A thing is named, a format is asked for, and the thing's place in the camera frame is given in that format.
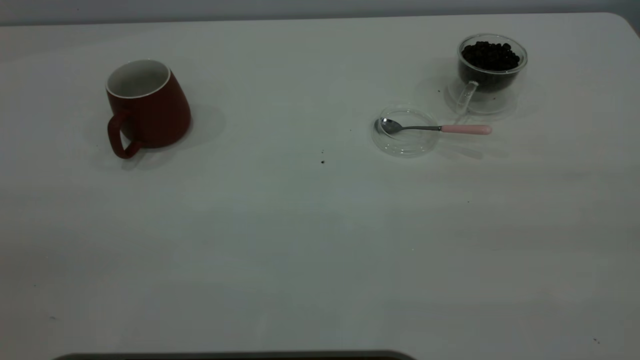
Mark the clear glass cup with handle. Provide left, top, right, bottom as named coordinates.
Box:
left=446, top=33, right=529, bottom=119

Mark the red ceramic mug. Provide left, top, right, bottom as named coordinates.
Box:
left=105, top=59, right=192, bottom=160

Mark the metal spoon with pink handle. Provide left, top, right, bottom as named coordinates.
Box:
left=376, top=117, right=493, bottom=136

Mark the dark coffee beans pile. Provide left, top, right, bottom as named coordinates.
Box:
left=460, top=41, right=522, bottom=93

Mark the round clear glass dish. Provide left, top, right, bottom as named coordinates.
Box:
left=371, top=103, right=442, bottom=158

